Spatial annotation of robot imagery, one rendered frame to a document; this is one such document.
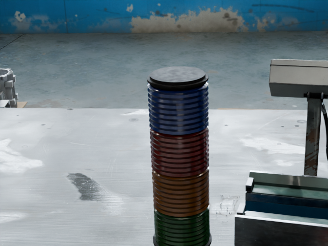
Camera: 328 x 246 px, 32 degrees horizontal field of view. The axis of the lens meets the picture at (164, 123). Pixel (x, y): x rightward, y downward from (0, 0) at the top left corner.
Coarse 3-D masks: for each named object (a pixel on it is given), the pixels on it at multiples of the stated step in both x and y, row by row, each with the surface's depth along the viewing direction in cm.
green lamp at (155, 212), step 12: (156, 216) 60; (168, 216) 59; (192, 216) 59; (204, 216) 60; (156, 228) 61; (168, 228) 60; (180, 228) 59; (192, 228) 59; (204, 228) 60; (156, 240) 62; (168, 240) 60; (180, 240) 60; (192, 240) 60; (204, 240) 61
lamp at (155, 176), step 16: (160, 176) 58; (192, 176) 57; (208, 176) 60; (160, 192) 59; (176, 192) 58; (192, 192) 58; (208, 192) 61; (160, 208) 59; (176, 208) 58; (192, 208) 59
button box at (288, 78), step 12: (276, 60) 108; (288, 60) 108; (300, 60) 108; (276, 72) 108; (288, 72) 107; (300, 72) 107; (312, 72) 106; (324, 72) 106; (276, 84) 107; (288, 84) 107; (300, 84) 106; (312, 84) 105; (324, 84) 105; (276, 96) 113; (288, 96) 112; (300, 96) 111
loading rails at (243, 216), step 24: (264, 192) 96; (288, 192) 95; (312, 192) 95; (240, 216) 86; (264, 216) 88; (288, 216) 88; (312, 216) 94; (240, 240) 87; (264, 240) 86; (288, 240) 85; (312, 240) 83
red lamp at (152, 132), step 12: (156, 132) 57; (204, 132) 57; (156, 144) 57; (168, 144) 56; (180, 144) 56; (192, 144) 56; (204, 144) 57; (156, 156) 58; (168, 156) 56; (180, 156) 56; (192, 156) 56; (204, 156) 57; (156, 168) 58; (168, 168) 57; (180, 168) 57; (192, 168) 57; (204, 168) 58
